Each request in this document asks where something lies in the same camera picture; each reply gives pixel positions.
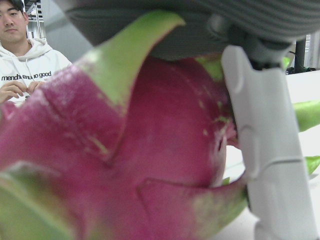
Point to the person in white hoodie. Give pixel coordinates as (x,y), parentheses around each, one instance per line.
(25,62)

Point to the red dragon fruit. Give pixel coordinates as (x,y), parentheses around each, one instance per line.
(162,125)

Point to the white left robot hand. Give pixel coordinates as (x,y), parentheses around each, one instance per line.
(270,125)

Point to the black pole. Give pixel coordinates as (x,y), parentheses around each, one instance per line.
(300,57)

